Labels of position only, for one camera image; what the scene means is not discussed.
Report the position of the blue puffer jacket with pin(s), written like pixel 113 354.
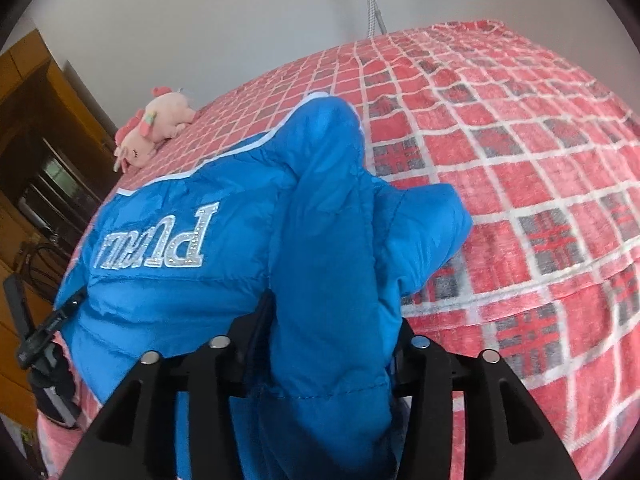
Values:
pixel 292 210

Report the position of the black metal chair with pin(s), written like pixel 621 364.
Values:
pixel 42 266

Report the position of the wooden wardrobe cabinet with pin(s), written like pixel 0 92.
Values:
pixel 56 168

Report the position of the pink unicorn plush toy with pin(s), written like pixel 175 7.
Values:
pixel 163 119

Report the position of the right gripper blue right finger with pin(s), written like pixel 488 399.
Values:
pixel 507 436

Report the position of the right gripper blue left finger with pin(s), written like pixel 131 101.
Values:
pixel 134 435

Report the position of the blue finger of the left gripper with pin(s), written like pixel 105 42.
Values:
pixel 70 306

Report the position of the red plaid bed sheet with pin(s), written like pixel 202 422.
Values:
pixel 545 160

